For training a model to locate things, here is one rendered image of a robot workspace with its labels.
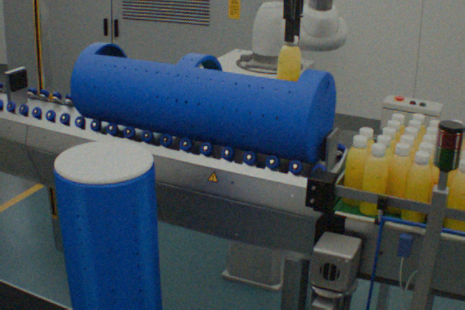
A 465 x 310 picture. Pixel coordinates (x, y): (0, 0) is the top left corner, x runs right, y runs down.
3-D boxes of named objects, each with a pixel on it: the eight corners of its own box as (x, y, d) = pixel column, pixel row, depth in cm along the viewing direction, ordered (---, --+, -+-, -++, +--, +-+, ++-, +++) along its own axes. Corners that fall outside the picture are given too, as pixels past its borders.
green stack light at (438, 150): (433, 157, 133) (437, 138, 131) (460, 162, 130) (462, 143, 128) (430, 167, 127) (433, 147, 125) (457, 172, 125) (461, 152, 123)
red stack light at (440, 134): (437, 137, 131) (438, 121, 129) (463, 142, 128) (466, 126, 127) (433, 147, 125) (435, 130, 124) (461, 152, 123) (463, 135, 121)
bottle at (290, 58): (290, 95, 186) (295, 37, 179) (301, 102, 180) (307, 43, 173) (270, 97, 183) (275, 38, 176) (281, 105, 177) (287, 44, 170)
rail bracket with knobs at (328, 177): (314, 198, 170) (316, 165, 167) (337, 203, 167) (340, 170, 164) (302, 212, 162) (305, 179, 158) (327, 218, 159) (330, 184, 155)
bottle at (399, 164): (377, 209, 164) (384, 148, 158) (393, 202, 168) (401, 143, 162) (394, 218, 159) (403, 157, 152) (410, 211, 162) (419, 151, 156)
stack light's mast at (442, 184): (430, 180, 135) (439, 118, 129) (455, 185, 132) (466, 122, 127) (426, 191, 129) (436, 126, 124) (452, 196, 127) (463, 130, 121)
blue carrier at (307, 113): (119, 103, 230) (114, 33, 219) (334, 143, 195) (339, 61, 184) (73, 130, 207) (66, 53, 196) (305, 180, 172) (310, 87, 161)
